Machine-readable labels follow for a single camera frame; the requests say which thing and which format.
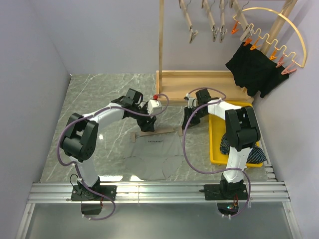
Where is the pink clothespin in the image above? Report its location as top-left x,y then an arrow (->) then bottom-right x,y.
281,62 -> 297,75
276,54 -> 286,68

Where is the wooden drying rack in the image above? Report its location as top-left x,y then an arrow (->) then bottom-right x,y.
156,0 -> 297,106

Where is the yellow plastic tray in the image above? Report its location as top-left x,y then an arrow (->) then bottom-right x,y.
209,101 -> 263,168

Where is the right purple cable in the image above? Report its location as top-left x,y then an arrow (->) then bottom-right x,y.
182,87 -> 251,219

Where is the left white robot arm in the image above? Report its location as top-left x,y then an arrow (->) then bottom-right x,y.
59,89 -> 161,201

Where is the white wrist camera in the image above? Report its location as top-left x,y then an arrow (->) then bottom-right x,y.
147,95 -> 162,115
184,93 -> 198,109

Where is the orange clothespin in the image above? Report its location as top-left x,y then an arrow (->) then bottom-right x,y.
250,37 -> 262,51
231,21 -> 240,34
243,37 -> 253,46
269,47 -> 280,61

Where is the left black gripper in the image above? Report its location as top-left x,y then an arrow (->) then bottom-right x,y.
131,103 -> 157,132

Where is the aluminium mounting rail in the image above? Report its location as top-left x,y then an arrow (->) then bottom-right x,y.
16,163 -> 302,239

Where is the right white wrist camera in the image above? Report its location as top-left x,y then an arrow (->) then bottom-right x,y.
184,93 -> 198,109

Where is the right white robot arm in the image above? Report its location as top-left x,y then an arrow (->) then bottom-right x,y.
182,88 -> 261,201

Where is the striped navy underwear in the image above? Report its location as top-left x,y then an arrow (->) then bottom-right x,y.
220,134 -> 267,164

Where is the black hanging underwear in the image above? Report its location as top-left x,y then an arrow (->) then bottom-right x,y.
225,43 -> 289,98

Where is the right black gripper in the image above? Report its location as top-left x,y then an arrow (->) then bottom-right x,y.
182,107 -> 207,130

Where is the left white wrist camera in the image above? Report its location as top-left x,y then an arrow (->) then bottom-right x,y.
147,95 -> 162,115

